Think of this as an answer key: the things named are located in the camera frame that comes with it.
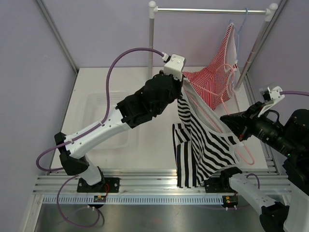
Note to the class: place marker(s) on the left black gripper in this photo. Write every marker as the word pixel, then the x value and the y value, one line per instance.
pixel 178 83

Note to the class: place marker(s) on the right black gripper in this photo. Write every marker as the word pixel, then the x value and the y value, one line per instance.
pixel 243 123

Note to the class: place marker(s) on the pink plastic hanger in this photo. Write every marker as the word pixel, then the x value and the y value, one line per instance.
pixel 229 113

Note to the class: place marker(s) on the black white striped tank top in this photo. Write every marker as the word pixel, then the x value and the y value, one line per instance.
pixel 202 144

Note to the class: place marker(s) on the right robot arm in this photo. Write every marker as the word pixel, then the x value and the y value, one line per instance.
pixel 290 140

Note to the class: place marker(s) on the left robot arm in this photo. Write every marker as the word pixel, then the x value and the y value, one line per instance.
pixel 134 110

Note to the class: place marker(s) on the red white striped tank top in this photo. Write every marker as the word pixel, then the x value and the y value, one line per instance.
pixel 214 82

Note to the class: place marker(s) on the blue plastic hanger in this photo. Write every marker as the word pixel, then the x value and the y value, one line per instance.
pixel 238 31

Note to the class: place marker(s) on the clear plastic basket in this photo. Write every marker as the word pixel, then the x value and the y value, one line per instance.
pixel 95 108

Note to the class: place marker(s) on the white metal clothes rack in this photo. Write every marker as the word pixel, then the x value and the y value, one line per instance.
pixel 269 13

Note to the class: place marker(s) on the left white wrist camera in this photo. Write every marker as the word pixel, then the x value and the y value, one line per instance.
pixel 174 65

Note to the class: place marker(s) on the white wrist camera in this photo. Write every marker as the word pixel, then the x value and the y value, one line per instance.
pixel 271 95
pixel 174 65

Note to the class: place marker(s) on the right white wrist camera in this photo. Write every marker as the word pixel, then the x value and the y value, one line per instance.
pixel 271 95

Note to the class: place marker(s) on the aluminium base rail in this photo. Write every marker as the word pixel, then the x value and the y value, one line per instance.
pixel 156 182

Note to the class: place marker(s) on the right aluminium frame post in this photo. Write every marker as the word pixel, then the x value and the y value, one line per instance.
pixel 270 27

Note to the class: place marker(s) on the aluminium frame post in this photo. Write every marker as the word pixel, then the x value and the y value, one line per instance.
pixel 270 27
pixel 55 32

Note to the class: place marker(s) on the white slotted cable duct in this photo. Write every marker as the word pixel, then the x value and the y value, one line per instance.
pixel 136 199

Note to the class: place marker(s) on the left aluminium frame post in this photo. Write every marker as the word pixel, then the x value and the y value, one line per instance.
pixel 55 32

